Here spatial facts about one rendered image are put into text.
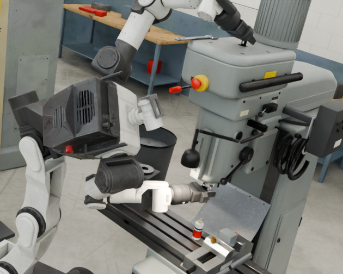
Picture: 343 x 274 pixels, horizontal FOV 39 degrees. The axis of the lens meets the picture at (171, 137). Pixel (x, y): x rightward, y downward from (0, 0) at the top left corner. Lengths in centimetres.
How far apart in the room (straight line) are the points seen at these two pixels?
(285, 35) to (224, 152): 53
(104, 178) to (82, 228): 225
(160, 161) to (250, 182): 171
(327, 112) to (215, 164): 49
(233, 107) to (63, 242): 225
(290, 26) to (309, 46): 435
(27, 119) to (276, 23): 105
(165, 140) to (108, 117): 269
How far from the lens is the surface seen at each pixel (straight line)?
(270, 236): 252
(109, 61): 179
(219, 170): 196
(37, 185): 203
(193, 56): 177
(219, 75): 171
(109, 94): 170
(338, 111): 199
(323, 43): 631
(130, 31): 186
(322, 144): 203
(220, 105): 183
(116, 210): 238
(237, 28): 181
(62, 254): 363
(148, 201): 240
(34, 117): 192
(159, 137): 436
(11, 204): 413
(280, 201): 242
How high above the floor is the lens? 223
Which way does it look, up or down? 23 degrees down
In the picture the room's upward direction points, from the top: 12 degrees clockwise
